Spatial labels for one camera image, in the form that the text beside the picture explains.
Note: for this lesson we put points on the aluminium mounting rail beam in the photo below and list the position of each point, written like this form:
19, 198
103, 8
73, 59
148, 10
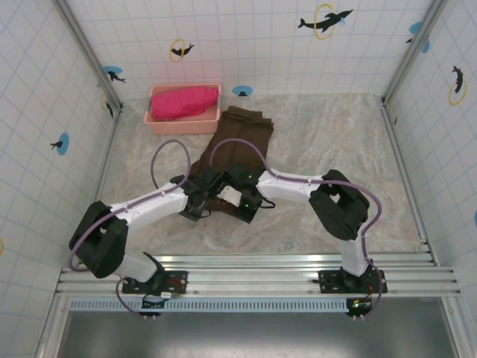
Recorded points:
242, 277

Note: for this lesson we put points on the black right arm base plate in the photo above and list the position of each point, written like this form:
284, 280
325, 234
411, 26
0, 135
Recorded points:
328, 281

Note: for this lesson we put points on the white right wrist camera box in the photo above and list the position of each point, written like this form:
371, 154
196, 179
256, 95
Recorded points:
230, 195

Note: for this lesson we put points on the blue patch sticker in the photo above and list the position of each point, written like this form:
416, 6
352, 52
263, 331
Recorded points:
415, 28

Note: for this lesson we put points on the aluminium side rail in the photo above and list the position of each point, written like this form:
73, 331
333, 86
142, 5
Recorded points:
400, 156
111, 141

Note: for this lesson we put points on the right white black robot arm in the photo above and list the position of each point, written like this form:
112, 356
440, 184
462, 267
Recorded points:
339, 209

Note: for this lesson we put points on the small black connector box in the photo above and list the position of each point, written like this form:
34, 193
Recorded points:
151, 304

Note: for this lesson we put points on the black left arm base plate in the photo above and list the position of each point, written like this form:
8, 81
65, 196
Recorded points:
175, 281

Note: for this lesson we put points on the blue circle black fish sticker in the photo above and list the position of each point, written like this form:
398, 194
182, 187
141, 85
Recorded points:
64, 143

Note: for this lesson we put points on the blue oval sticker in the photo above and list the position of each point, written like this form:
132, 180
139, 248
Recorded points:
242, 90

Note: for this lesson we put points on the small circuit board green light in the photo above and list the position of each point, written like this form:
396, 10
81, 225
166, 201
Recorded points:
359, 306

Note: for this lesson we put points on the pink plastic basket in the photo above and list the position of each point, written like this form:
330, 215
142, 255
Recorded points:
179, 127

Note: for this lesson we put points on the grey metal sheet panel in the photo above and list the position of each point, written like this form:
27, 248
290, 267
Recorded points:
242, 335

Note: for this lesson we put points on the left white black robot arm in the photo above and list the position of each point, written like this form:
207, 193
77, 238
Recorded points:
100, 242

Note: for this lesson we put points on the brown long pants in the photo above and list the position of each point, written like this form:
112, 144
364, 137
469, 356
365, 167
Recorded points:
238, 130

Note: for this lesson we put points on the magenta folded cloth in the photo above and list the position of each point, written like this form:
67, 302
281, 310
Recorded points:
179, 104

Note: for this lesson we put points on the blue circle shark sticker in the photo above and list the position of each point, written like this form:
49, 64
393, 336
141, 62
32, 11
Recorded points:
112, 71

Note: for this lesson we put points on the aluminium corner post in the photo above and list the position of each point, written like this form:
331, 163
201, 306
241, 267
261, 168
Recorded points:
89, 56
411, 56

